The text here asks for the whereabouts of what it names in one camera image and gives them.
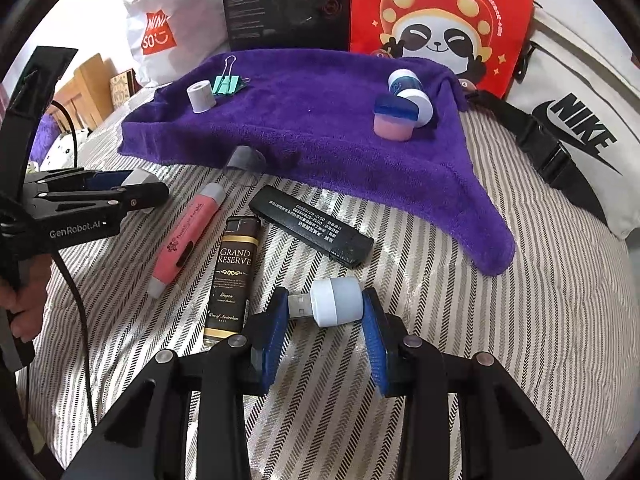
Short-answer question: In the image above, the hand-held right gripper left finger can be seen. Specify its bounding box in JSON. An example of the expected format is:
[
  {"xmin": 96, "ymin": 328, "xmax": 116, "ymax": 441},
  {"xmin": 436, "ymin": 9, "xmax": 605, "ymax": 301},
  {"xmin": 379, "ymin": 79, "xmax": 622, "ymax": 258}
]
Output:
[{"xmin": 60, "ymin": 287, "xmax": 291, "ymax": 480}]

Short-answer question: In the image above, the black gold-labelled lighter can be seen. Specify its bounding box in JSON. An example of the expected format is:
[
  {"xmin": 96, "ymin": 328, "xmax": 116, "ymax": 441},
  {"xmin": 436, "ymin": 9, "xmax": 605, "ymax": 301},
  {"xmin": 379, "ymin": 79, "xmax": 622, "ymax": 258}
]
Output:
[{"xmin": 203, "ymin": 215, "xmax": 260, "ymax": 354}]

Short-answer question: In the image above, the pink and blue eraser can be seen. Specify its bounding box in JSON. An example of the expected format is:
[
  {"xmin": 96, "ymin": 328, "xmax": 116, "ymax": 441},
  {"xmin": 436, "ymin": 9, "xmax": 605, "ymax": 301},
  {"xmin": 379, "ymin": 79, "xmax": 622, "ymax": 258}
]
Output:
[{"xmin": 373, "ymin": 93, "xmax": 419, "ymax": 142}]

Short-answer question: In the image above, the white plastic shopping bag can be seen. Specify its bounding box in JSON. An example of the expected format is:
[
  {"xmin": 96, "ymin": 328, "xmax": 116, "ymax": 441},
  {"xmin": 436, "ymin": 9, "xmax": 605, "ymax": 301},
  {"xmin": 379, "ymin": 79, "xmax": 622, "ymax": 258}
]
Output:
[{"xmin": 123, "ymin": 0, "xmax": 234, "ymax": 89}]

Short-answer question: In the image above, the person's left hand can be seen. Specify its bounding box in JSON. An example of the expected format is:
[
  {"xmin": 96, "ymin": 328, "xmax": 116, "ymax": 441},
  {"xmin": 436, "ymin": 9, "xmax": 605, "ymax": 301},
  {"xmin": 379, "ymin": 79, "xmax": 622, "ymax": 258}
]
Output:
[{"xmin": 0, "ymin": 254, "xmax": 52, "ymax": 344}]

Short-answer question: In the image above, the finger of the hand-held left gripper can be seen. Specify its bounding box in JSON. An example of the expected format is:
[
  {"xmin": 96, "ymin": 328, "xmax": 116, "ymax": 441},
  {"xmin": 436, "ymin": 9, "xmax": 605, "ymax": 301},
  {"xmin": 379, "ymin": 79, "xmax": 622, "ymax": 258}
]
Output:
[
  {"xmin": 38, "ymin": 169, "xmax": 132, "ymax": 193},
  {"xmin": 36, "ymin": 182, "xmax": 170, "ymax": 222}
]

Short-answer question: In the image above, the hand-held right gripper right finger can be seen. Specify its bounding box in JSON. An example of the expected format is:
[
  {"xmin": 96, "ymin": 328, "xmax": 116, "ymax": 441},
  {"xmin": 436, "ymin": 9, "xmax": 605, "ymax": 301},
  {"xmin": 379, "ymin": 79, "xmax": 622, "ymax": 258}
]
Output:
[{"xmin": 362, "ymin": 288, "xmax": 587, "ymax": 480}]

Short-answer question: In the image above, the white waist bag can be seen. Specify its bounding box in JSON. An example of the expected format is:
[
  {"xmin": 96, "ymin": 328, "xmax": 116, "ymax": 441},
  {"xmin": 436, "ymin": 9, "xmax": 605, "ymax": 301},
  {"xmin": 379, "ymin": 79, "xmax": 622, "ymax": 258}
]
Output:
[{"xmin": 469, "ymin": 0, "xmax": 640, "ymax": 241}]

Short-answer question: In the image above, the panda print cloth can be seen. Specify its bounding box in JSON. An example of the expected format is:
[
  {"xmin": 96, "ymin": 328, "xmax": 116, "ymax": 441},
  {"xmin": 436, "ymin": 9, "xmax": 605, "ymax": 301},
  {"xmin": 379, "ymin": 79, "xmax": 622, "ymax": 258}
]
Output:
[{"xmin": 39, "ymin": 130, "xmax": 82, "ymax": 172}]

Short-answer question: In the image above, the black cable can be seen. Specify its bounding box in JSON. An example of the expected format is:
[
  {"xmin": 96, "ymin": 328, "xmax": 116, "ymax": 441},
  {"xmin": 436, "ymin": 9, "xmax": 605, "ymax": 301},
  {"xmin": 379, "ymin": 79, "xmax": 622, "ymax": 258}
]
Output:
[{"xmin": 49, "ymin": 99, "xmax": 97, "ymax": 438}]

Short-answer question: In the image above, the red panda print paper bag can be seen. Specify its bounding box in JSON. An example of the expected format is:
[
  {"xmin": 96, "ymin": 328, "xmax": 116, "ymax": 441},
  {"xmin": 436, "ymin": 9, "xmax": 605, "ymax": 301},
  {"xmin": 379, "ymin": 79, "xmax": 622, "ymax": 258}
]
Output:
[{"xmin": 348, "ymin": 0, "xmax": 539, "ymax": 101}]

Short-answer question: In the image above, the black headset box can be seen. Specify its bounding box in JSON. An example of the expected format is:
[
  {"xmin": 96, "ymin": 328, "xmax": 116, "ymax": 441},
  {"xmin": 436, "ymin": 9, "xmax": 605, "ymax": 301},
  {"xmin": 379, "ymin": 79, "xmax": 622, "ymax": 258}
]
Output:
[{"xmin": 218, "ymin": 0, "xmax": 351, "ymax": 53}]

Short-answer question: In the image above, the white USB night light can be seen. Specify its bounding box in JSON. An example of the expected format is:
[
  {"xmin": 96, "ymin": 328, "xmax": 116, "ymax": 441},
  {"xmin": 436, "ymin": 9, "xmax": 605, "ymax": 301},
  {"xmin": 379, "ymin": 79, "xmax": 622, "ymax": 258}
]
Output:
[{"xmin": 285, "ymin": 277, "xmax": 364, "ymax": 329}]

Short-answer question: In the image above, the pink tube with white cap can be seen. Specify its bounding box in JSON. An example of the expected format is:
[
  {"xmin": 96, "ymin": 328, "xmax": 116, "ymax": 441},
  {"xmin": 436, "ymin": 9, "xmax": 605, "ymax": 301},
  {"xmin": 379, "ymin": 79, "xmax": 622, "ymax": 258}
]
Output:
[{"xmin": 146, "ymin": 182, "xmax": 225, "ymax": 297}]

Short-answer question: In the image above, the flat cardboard box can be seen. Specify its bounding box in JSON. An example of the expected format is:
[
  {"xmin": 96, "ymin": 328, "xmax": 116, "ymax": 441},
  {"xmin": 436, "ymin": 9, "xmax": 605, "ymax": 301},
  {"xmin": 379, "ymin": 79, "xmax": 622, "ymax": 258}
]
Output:
[{"xmin": 52, "ymin": 53, "xmax": 121, "ymax": 131}]

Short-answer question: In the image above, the white tape roll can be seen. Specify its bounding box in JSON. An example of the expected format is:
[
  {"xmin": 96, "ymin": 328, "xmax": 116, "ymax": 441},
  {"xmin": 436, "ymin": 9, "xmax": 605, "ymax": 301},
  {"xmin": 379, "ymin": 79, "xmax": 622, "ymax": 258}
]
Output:
[{"xmin": 186, "ymin": 79, "xmax": 217, "ymax": 114}]

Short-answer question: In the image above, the white tube with blue label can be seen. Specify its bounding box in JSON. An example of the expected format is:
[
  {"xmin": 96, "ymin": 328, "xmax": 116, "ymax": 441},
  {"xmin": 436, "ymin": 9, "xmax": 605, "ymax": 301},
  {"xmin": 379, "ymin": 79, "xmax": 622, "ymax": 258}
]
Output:
[{"xmin": 388, "ymin": 68, "xmax": 435, "ymax": 129}]

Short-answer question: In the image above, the purple towel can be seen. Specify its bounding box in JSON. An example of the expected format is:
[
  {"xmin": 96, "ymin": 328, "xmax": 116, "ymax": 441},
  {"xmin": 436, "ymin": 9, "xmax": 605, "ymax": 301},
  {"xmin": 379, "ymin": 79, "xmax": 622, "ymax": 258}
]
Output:
[{"xmin": 117, "ymin": 48, "xmax": 517, "ymax": 277}]

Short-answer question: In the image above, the clear plastic cup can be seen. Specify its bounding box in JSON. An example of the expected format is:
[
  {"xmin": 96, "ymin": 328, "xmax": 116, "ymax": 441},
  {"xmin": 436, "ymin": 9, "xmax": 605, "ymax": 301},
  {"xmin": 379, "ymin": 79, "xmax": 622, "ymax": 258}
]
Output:
[{"xmin": 223, "ymin": 144, "xmax": 267, "ymax": 174}]

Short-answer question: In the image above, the striped bedsheet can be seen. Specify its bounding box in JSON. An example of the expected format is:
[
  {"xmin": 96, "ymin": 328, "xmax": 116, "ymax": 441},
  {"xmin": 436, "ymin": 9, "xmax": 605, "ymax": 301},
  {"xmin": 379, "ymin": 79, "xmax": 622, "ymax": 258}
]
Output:
[{"xmin": 15, "ymin": 85, "xmax": 640, "ymax": 480}]

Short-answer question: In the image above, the plain black lighter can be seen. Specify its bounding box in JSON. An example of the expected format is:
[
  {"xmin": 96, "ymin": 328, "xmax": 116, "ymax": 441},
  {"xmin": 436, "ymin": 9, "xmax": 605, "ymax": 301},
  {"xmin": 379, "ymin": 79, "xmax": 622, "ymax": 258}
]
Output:
[{"xmin": 248, "ymin": 183, "xmax": 375, "ymax": 268}]

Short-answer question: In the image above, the white USB charger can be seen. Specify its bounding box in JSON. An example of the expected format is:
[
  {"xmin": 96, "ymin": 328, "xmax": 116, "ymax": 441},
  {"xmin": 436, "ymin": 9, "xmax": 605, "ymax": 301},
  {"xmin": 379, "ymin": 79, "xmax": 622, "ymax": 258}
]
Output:
[{"xmin": 121, "ymin": 168, "xmax": 161, "ymax": 214}]

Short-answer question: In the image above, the mint green binder clip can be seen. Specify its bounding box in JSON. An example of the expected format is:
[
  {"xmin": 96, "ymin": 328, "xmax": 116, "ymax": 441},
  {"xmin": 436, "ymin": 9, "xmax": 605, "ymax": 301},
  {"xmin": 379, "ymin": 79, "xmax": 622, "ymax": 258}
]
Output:
[{"xmin": 209, "ymin": 55, "xmax": 253, "ymax": 97}]

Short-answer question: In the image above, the patterned brown box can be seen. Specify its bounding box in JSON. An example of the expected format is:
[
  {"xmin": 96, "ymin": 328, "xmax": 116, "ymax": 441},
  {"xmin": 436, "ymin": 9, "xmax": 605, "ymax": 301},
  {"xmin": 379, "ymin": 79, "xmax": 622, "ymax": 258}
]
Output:
[{"xmin": 108, "ymin": 70, "xmax": 136, "ymax": 106}]

